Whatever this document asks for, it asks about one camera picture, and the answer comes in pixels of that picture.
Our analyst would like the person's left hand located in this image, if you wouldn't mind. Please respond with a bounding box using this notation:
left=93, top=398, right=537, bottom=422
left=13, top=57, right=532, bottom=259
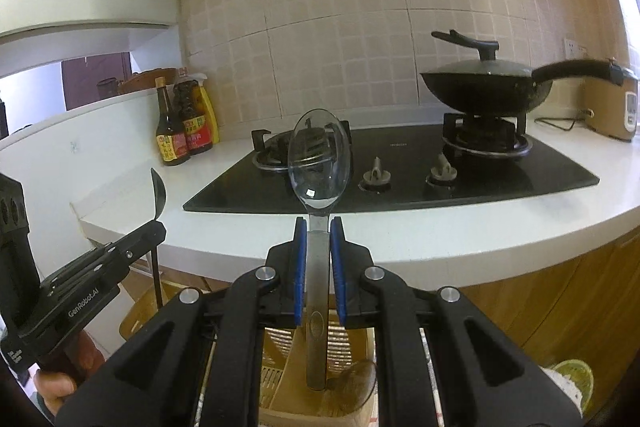
left=34, top=332, right=107, bottom=420

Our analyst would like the beige plastic utensil basket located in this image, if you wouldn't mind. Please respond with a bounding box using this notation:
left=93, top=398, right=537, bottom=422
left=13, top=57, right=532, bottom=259
left=119, top=279, right=378, bottom=427

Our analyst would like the dark soy sauce bottle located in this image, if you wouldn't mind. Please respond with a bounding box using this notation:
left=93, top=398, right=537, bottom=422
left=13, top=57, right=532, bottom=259
left=155, top=77, right=192, bottom=166

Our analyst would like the yellow bottle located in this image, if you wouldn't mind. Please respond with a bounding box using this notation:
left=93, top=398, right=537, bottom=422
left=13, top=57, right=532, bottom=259
left=192, top=73, right=221, bottom=145

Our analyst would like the beige rice cooker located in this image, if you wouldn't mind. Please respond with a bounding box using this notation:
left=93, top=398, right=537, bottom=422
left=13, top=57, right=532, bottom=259
left=580, top=57, right=640, bottom=142

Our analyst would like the red label sauce bottle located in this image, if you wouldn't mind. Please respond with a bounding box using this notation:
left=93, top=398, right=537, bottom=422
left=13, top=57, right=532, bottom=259
left=173, top=67, right=215, bottom=156

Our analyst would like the wok lid with black handle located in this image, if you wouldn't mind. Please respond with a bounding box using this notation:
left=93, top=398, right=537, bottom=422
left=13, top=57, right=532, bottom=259
left=431, top=29, right=533, bottom=75

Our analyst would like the dark metal spoon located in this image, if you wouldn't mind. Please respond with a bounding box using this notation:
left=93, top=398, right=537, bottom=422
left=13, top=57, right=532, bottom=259
left=149, top=167, right=169, bottom=310

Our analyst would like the dark red door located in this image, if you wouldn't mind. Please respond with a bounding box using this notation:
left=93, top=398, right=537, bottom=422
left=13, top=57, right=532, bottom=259
left=62, top=52, right=132, bottom=110

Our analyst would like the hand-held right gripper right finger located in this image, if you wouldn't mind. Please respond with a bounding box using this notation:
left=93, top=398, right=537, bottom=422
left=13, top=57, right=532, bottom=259
left=329, top=216, right=586, bottom=427

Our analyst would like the black glass gas stove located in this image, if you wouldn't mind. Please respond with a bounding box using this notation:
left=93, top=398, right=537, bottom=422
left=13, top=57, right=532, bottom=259
left=182, top=122, right=601, bottom=215

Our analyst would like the grey stove knob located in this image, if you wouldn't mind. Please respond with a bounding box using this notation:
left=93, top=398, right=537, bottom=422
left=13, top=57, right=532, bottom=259
left=361, top=156, right=392, bottom=188
left=426, top=153, right=457, bottom=186

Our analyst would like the black power cable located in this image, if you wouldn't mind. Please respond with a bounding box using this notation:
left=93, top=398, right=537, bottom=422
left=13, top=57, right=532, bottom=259
left=534, top=108, right=594, bottom=134

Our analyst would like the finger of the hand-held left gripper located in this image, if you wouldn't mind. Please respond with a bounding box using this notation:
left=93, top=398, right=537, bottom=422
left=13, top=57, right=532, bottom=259
left=42, top=221, right=167, bottom=300

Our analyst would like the black wok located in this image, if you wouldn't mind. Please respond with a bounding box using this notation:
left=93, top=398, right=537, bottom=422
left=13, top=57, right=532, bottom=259
left=419, top=58, right=616, bottom=115

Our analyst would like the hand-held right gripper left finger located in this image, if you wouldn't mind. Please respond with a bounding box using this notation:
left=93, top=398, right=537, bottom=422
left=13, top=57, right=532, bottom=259
left=55, top=217, right=308, bottom=427

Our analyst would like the black burner pan support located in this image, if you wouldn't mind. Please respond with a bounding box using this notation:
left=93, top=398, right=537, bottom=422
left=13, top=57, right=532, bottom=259
left=251, top=119, right=353, bottom=174
left=442, top=112, right=533, bottom=158

